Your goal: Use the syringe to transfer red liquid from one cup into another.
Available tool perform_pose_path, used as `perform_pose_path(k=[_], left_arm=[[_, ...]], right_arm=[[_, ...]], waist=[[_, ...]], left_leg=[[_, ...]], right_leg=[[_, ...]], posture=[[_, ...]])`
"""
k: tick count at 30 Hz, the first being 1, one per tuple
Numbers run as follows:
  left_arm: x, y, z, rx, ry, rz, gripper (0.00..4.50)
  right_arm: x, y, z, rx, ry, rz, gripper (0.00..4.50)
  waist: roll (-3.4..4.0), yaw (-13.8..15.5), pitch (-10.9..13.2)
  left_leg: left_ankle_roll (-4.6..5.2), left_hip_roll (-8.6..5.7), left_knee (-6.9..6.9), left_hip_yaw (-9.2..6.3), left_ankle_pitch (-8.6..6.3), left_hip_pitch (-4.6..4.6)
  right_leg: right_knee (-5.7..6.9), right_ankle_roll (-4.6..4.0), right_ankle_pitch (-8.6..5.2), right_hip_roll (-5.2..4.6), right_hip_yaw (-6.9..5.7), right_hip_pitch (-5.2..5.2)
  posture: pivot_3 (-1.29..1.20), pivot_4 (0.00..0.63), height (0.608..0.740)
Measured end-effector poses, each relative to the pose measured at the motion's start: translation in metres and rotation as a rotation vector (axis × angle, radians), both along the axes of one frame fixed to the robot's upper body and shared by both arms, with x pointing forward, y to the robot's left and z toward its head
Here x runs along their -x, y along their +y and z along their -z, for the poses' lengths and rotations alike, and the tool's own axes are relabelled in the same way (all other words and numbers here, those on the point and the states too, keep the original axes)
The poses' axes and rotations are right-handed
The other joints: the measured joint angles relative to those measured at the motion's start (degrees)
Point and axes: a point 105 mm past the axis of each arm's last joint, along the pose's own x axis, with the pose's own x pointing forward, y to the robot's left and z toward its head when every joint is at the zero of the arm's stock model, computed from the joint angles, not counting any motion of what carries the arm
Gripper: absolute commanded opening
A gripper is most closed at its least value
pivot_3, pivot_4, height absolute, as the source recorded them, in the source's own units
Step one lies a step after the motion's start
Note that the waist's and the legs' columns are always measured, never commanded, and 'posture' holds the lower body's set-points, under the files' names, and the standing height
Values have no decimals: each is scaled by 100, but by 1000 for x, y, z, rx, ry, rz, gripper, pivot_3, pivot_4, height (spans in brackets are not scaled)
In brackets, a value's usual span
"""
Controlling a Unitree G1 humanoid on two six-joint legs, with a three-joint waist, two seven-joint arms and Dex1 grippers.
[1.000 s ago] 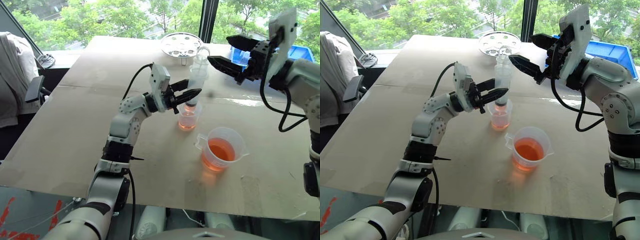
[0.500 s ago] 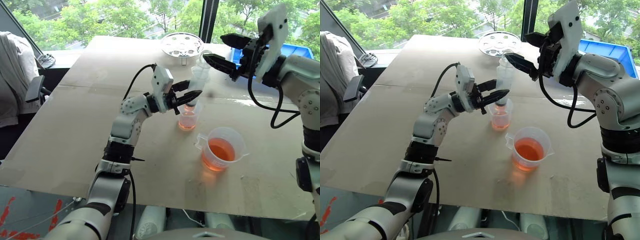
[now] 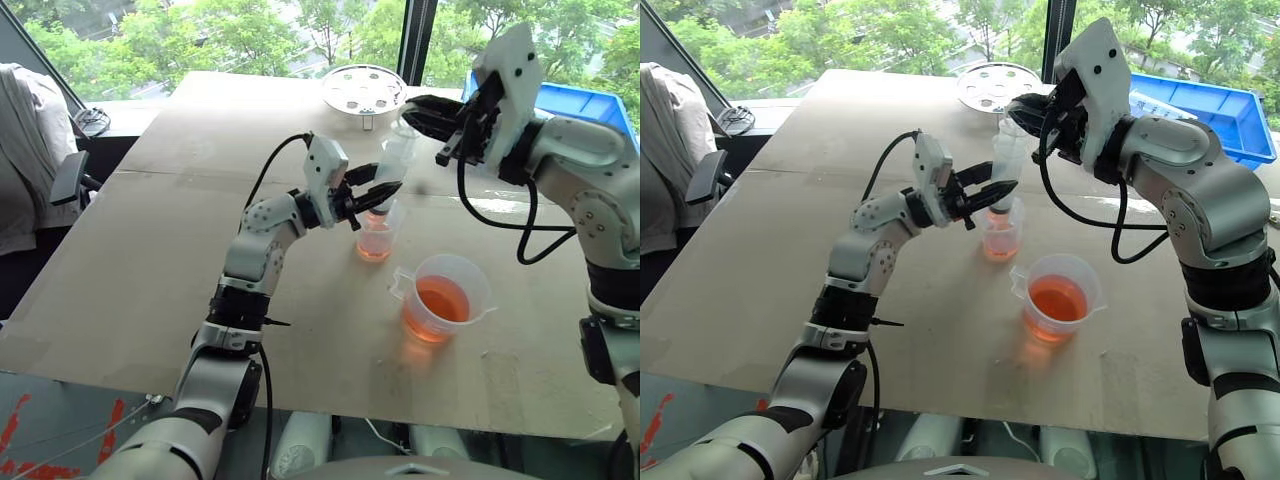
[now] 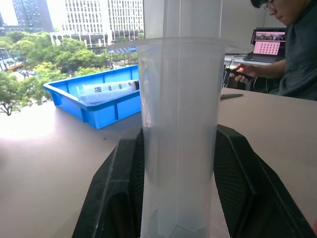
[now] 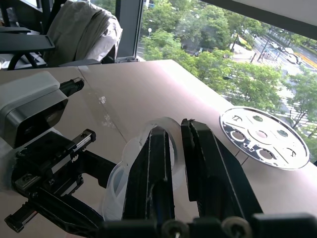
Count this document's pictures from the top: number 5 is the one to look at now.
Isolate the black window frame post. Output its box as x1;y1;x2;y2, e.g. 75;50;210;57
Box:
133;0;145;60

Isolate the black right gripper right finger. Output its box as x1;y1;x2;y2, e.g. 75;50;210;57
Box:
180;118;264;220

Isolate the black office chair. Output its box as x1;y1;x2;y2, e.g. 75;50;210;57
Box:
58;49;120;68

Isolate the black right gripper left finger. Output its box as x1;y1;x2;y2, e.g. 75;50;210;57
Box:
122;124;176;221

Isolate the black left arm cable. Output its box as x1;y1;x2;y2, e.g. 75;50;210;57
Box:
58;77;85;97

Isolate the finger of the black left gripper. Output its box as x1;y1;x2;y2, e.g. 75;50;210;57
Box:
78;150;117;188
29;189;106;238

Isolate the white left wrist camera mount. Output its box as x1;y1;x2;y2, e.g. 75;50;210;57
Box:
0;70;70;150

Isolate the round chrome plate with holes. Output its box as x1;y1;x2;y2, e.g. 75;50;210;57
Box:
218;106;311;171

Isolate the dark window frame beam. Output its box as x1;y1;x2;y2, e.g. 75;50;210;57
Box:
202;0;317;41

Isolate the grey cloth over chair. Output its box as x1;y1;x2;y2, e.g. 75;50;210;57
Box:
45;0;123;67

